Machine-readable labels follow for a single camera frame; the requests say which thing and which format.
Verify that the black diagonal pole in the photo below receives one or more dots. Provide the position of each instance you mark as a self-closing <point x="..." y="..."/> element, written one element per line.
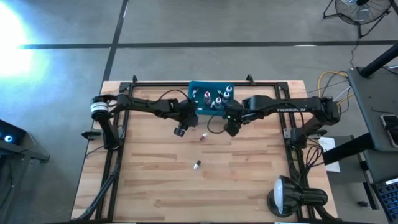
<point x="379" y="60"/>

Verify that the large black food coloring bottle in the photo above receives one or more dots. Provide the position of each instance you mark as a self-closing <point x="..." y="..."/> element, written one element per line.
<point x="229" y="89"/>

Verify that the black smartphone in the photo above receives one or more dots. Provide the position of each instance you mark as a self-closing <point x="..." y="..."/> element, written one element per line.
<point x="391" y="127"/>

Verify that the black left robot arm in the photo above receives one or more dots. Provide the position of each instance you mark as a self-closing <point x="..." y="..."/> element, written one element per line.
<point x="140" y="104"/>

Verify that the small black floor object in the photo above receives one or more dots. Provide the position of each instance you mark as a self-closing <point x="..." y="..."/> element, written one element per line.
<point x="363" y="204"/>

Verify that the grey side stand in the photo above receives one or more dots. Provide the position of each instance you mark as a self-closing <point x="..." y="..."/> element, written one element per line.
<point x="31" y="152"/>

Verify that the black floor fan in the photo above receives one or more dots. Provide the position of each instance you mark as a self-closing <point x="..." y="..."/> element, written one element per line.
<point x="362" y="12"/>

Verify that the large purple food coloring bottle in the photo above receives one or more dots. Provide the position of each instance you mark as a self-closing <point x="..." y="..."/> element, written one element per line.
<point x="218" y="102"/>

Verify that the black aluminium table frame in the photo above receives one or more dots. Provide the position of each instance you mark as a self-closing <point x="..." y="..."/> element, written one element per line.
<point x="155" y="84"/>

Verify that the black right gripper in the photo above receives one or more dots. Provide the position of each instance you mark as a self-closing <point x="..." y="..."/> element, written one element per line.
<point x="234" y="113"/>

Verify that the large red food coloring bottle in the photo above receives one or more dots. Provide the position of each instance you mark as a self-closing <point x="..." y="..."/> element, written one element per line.
<point x="207" y="97"/>

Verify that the small red dropper bottle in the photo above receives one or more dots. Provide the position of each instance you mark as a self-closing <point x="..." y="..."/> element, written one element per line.
<point x="203" y="137"/>

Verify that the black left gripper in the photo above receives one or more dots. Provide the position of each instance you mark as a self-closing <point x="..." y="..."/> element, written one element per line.
<point x="188" y="113"/>

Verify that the dark grey side table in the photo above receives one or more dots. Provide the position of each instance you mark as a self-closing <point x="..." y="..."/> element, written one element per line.
<point x="373" y="93"/>

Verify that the teal plastic bin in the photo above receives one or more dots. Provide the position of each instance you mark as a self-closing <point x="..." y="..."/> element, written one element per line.
<point x="214" y="85"/>

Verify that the laptop with lit keyboard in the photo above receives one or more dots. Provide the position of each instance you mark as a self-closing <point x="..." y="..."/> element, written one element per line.
<point x="390" y="199"/>

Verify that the white paper sheet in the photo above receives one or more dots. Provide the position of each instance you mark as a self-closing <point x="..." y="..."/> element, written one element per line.
<point x="328" y="144"/>

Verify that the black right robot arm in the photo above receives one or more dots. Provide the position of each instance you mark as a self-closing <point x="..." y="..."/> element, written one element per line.
<point x="289" y="109"/>

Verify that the small white bottle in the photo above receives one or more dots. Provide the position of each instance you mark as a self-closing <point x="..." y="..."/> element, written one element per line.
<point x="195" y="92"/>

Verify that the black desk lamp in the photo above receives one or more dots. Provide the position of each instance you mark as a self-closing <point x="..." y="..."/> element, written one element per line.
<point x="292" y="196"/>

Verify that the large blue food coloring bottle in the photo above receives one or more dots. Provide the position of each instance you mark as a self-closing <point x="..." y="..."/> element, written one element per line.
<point x="226" y="96"/>

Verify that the black device with blue light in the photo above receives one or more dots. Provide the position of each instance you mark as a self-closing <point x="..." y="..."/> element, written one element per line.
<point x="9" y="133"/>

